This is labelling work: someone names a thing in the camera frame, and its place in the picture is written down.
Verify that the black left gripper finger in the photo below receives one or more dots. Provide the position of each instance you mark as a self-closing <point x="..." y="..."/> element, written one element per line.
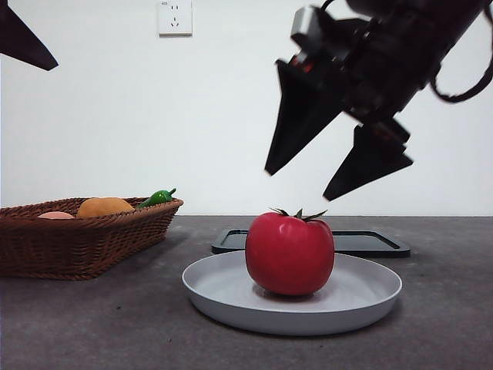
<point x="23" y="42"/>

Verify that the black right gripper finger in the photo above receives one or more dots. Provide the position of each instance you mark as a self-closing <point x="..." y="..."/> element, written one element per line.
<point x="369" y="165"/>
<point x="300" y="115"/>

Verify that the red tomato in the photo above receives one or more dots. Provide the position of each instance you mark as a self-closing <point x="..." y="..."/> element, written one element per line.
<point x="289" y="254"/>

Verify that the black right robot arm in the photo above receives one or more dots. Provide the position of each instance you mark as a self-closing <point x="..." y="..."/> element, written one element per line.
<point x="404" y="58"/>

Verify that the black rectangular tray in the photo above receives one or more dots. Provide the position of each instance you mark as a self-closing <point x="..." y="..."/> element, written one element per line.
<point x="366" y="244"/>

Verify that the green pepper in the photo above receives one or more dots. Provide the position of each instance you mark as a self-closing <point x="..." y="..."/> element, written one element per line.
<point x="155" y="198"/>

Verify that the pale pink fruit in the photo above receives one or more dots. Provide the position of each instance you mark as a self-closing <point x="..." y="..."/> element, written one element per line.
<point x="56" y="216"/>

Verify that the orange round fruit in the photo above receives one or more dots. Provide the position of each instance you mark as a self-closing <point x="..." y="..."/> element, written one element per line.
<point x="102" y="207"/>

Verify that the grey round plate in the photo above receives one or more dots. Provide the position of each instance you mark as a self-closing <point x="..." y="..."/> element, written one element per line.
<point x="215" y="287"/>

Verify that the brown wicker basket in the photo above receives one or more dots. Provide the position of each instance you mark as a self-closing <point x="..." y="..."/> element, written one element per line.
<point x="77" y="246"/>

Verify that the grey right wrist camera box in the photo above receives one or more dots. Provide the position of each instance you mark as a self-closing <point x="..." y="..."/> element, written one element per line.
<point x="306" y="23"/>

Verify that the white wall socket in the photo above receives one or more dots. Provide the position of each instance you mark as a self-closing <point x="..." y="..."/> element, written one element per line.
<point x="175" y="19"/>

